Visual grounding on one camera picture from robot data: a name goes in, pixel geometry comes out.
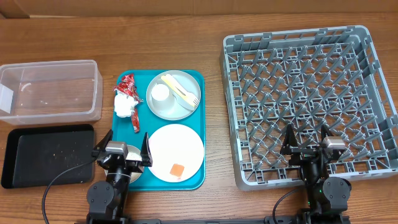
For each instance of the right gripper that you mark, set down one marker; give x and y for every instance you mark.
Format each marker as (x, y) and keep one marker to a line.
(301, 154)

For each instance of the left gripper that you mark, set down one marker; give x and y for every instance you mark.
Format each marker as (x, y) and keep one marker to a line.
(138, 166)

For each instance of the grey bowl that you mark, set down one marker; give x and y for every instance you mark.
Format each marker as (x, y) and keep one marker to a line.
(134, 153)

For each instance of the pink round plate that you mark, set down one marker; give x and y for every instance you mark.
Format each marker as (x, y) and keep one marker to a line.
(176, 144)

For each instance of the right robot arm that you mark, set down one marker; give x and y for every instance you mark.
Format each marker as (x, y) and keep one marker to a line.
(327, 196)

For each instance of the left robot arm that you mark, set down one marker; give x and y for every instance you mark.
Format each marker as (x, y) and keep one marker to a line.
(107, 199)

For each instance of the grey dishwasher rack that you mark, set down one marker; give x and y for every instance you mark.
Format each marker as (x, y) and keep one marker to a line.
(308, 79)

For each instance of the crumpled white napkin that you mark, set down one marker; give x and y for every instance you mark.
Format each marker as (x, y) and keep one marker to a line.
(124, 105)

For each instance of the orange food piece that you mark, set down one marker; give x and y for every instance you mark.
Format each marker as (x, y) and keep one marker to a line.
(177, 170)

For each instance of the teal plastic tray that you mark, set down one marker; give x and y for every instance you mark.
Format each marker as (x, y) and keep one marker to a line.
(149, 122)

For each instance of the white paper cup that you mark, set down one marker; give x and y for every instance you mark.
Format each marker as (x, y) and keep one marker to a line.
(162, 98)

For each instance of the red snack wrapper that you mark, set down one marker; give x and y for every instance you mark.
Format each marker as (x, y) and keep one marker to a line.
(127, 85)

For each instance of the grey round plate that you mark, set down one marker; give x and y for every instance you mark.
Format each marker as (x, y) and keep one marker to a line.
(177, 112)

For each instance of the clear plastic bin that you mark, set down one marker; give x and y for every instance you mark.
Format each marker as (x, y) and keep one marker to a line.
(66, 91)

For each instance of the white plastic fork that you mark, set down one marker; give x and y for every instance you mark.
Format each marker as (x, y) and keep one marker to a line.
(187, 94)

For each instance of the black rectangular tray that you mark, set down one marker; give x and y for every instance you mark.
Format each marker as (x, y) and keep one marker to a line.
(39, 156)

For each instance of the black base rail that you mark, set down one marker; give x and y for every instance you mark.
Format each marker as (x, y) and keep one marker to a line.
(265, 220)

